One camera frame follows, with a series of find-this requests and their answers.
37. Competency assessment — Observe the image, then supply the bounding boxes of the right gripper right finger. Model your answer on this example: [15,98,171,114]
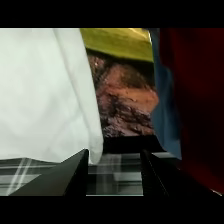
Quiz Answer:
[139,149,224,197]

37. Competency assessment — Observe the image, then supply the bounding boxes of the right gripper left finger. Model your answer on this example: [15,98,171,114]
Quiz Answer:
[9,148,90,197]

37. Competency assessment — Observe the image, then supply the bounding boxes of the checked shirt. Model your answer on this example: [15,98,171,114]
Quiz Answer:
[0,152,183,197]

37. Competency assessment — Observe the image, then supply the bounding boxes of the blue garment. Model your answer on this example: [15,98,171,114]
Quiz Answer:
[147,27,183,160]

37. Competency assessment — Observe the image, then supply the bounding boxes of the white garment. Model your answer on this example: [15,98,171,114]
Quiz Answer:
[0,27,105,166]

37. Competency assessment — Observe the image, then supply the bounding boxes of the red garment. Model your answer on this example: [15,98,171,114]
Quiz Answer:
[158,27,224,195]

